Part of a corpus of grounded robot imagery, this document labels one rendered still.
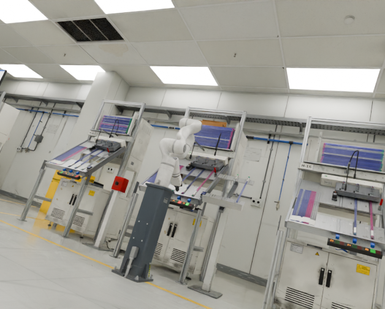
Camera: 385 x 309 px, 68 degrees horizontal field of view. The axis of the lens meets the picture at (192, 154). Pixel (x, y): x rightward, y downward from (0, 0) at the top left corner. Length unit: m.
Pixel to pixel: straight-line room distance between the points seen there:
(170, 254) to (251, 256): 1.72
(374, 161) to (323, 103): 2.13
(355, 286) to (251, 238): 2.05
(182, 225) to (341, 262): 1.45
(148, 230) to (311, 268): 1.38
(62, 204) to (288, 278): 2.77
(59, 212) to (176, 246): 1.70
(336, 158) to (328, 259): 0.93
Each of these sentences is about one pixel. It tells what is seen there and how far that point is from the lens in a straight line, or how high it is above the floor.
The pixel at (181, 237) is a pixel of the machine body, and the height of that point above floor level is 0.35.
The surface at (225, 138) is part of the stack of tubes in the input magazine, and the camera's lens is 3.27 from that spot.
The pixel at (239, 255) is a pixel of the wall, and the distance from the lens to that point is 4.52.
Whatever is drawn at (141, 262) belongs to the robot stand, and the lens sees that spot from 2.28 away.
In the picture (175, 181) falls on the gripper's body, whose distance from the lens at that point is 2.59.
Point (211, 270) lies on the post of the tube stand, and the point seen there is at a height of 0.18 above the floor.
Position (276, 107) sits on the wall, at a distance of 5.04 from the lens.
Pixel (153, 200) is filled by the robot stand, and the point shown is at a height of 0.58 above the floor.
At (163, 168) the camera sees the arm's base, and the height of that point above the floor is 0.85.
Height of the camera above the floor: 0.45
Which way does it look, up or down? 14 degrees up
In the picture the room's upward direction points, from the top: 17 degrees clockwise
